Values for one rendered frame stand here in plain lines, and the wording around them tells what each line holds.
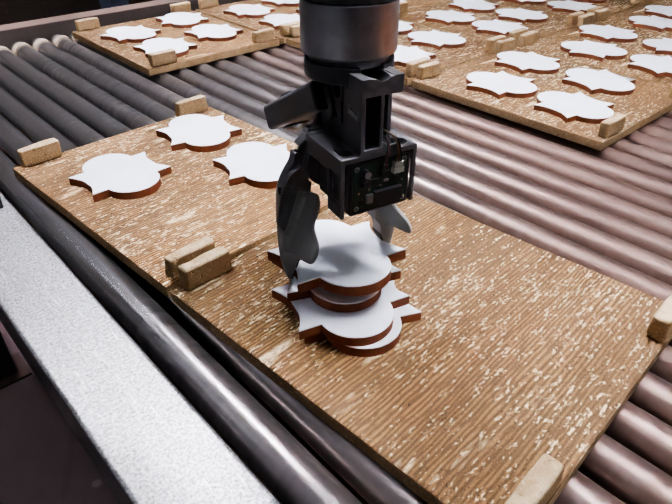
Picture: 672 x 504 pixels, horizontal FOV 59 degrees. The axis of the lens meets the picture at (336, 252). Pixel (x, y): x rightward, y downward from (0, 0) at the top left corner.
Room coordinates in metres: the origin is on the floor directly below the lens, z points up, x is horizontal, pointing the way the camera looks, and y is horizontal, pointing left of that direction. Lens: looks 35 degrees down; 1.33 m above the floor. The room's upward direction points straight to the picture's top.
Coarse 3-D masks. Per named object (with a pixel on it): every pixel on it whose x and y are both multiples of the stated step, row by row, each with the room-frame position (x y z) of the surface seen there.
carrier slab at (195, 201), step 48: (96, 144) 0.86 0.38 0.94; (144, 144) 0.86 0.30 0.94; (288, 144) 0.86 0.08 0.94; (48, 192) 0.71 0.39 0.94; (192, 192) 0.71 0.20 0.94; (240, 192) 0.71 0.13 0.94; (96, 240) 0.61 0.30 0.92; (144, 240) 0.59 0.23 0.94; (192, 240) 0.59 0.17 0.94; (240, 240) 0.59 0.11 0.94
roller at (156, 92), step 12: (60, 36) 1.55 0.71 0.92; (60, 48) 1.52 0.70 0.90; (72, 48) 1.48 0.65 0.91; (84, 48) 1.46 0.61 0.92; (84, 60) 1.41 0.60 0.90; (96, 60) 1.37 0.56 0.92; (108, 60) 1.36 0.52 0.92; (108, 72) 1.31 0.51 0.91; (120, 72) 1.28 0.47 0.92; (132, 72) 1.28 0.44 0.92; (132, 84) 1.23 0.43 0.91; (144, 84) 1.20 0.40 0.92; (156, 84) 1.20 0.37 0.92; (156, 96) 1.15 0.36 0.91; (168, 96) 1.13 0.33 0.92; (180, 96) 1.13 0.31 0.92; (660, 360) 0.41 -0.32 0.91; (660, 372) 0.40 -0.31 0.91
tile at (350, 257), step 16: (320, 224) 0.54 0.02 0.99; (336, 224) 0.54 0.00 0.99; (368, 224) 0.53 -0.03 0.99; (320, 240) 0.50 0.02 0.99; (336, 240) 0.50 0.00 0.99; (352, 240) 0.50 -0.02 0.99; (368, 240) 0.50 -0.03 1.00; (272, 256) 0.48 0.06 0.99; (320, 256) 0.47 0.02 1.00; (336, 256) 0.47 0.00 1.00; (352, 256) 0.47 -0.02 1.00; (368, 256) 0.47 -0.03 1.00; (384, 256) 0.47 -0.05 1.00; (400, 256) 0.48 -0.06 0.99; (304, 272) 0.44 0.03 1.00; (320, 272) 0.44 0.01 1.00; (336, 272) 0.44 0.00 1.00; (352, 272) 0.44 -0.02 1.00; (368, 272) 0.44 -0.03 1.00; (384, 272) 0.44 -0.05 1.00; (304, 288) 0.43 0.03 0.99; (336, 288) 0.42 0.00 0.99; (352, 288) 0.42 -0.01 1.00; (368, 288) 0.42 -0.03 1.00
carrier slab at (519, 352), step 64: (256, 256) 0.56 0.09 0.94; (448, 256) 0.56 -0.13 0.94; (512, 256) 0.56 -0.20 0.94; (256, 320) 0.44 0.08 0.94; (448, 320) 0.44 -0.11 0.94; (512, 320) 0.44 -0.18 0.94; (576, 320) 0.44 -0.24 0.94; (640, 320) 0.44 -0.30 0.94; (320, 384) 0.36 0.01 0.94; (384, 384) 0.36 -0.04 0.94; (448, 384) 0.36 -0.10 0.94; (512, 384) 0.36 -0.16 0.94; (576, 384) 0.36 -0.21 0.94; (384, 448) 0.29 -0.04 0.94; (448, 448) 0.29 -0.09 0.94; (512, 448) 0.29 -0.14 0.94; (576, 448) 0.29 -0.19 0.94
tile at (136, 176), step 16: (96, 160) 0.78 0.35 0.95; (112, 160) 0.78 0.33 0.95; (128, 160) 0.78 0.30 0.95; (144, 160) 0.78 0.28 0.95; (80, 176) 0.73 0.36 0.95; (96, 176) 0.73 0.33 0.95; (112, 176) 0.73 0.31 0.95; (128, 176) 0.73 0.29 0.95; (144, 176) 0.73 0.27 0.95; (160, 176) 0.75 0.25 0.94; (96, 192) 0.69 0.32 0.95; (112, 192) 0.69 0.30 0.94; (128, 192) 0.69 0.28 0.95; (144, 192) 0.70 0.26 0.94
